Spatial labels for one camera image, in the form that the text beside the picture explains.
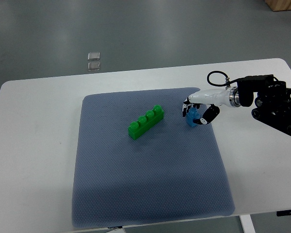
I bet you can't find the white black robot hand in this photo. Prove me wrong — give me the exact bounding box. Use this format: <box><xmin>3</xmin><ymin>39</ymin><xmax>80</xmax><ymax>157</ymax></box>
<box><xmin>182</xmin><ymin>87</ymin><xmax>241</xmax><ymax>125</ymax></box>

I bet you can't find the blue toy block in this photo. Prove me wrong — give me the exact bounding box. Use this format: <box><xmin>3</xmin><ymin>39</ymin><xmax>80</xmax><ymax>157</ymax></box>
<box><xmin>186</xmin><ymin>108</ymin><xmax>200</xmax><ymax>127</ymax></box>

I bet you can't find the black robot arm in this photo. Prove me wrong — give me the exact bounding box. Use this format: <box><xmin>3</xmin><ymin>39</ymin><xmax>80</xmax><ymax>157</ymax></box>
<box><xmin>236</xmin><ymin>74</ymin><xmax>291</xmax><ymax>136</ymax></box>

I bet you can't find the green long toy block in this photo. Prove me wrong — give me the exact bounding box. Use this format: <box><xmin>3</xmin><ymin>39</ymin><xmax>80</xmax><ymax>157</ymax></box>
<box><xmin>128</xmin><ymin>105</ymin><xmax>164</xmax><ymax>140</ymax></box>

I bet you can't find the grey blue foam mat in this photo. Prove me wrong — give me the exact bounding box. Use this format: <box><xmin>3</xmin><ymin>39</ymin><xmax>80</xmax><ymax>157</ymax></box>
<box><xmin>72</xmin><ymin>87</ymin><xmax>235</xmax><ymax>228</ymax></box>

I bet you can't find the wooden box corner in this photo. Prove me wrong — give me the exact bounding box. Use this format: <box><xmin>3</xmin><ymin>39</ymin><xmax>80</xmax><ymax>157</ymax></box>
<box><xmin>265</xmin><ymin>0</ymin><xmax>291</xmax><ymax>12</ymax></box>

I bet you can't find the white table leg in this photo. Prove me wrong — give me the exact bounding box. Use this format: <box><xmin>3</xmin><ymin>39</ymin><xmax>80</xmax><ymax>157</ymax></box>
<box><xmin>239</xmin><ymin>215</ymin><xmax>256</xmax><ymax>233</ymax></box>

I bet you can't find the black table control panel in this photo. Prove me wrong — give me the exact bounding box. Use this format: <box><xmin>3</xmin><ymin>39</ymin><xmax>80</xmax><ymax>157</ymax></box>
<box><xmin>276</xmin><ymin>210</ymin><xmax>291</xmax><ymax>216</ymax></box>

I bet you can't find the upper metal floor plate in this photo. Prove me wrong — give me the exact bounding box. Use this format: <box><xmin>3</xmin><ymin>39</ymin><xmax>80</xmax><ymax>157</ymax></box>
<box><xmin>88</xmin><ymin>52</ymin><xmax>100</xmax><ymax>61</ymax></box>

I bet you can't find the metal floor plate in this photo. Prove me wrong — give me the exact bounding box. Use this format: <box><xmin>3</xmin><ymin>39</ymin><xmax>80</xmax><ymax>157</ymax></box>
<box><xmin>88</xmin><ymin>61</ymin><xmax>101</xmax><ymax>71</ymax></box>
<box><xmin>88</xmin><ymin>52</ymin><xmax>100</xmax><ymax>61</ymax></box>

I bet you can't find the lower metal floor plate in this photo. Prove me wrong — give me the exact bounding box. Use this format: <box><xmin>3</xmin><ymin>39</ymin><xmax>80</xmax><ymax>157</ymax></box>
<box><xmin>88</xmin><ymin>61</ymin><xmax>101</xmax><ymax>71</ymax></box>

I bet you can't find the black cable loop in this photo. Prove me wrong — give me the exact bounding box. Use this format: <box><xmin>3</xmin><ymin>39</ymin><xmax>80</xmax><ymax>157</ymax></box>
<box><xmin>207</xmin><ymin>70</ymin><xmax>238</xmax><ymax>90</ymax></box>

